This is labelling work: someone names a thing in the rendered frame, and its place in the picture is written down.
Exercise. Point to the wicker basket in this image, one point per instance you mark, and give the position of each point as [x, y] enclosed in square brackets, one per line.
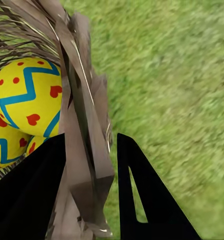
[84, 118]

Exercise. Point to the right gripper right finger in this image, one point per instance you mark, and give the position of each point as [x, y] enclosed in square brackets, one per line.
[166, 221]

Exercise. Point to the easter egg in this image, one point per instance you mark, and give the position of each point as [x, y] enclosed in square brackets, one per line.
[34, 143]
[30, 96]
[13, 144]

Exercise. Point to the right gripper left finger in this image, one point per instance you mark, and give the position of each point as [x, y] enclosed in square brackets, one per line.
[28, 192]

